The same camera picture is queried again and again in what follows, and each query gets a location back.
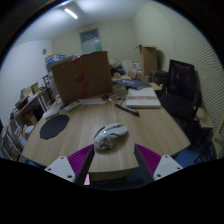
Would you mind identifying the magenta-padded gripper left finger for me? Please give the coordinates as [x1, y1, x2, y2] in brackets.
[44, 143, 96, 187]

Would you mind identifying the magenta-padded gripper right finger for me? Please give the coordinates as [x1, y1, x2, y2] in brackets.
[133, 143, 184, 185]

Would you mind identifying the white grey computer mouse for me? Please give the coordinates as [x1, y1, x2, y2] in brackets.
[93, 123, 129, 151]

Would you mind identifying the dark scalloped mouse pad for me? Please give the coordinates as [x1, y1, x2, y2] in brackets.
[39, 114, 70, 141]

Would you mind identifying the white remote control with display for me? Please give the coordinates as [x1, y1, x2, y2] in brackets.
[63, 99, 83, 112]

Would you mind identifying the cluttered shelf unit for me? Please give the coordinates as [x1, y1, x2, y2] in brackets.
[0, 81, 56, 161]

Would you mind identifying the black marker pen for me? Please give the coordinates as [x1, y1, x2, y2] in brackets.
[114, 103, 141, 117]

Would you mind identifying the black office chair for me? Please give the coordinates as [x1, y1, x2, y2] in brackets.
[159, 59, 203, 134]

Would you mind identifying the white book stack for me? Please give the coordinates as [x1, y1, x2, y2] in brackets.
[124, 87, 162, 109]

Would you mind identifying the blue folder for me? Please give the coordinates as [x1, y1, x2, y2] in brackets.
[113, 78, 152, 91]

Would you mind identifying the large brown cardboard box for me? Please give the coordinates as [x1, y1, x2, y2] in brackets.
[50, 50, 114, 105]

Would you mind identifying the tall brown cardboard box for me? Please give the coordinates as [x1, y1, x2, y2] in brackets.
[134, 44, 158, 77]

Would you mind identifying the blue white cabinet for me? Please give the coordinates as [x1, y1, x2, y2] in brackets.
[44, 53, 67, 73]

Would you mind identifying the frosted window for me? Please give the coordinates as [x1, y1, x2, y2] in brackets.
[79, 28, 103, 54]

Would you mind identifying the ceiling tube light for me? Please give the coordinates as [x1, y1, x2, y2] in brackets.
[63, 7, 79, 20]

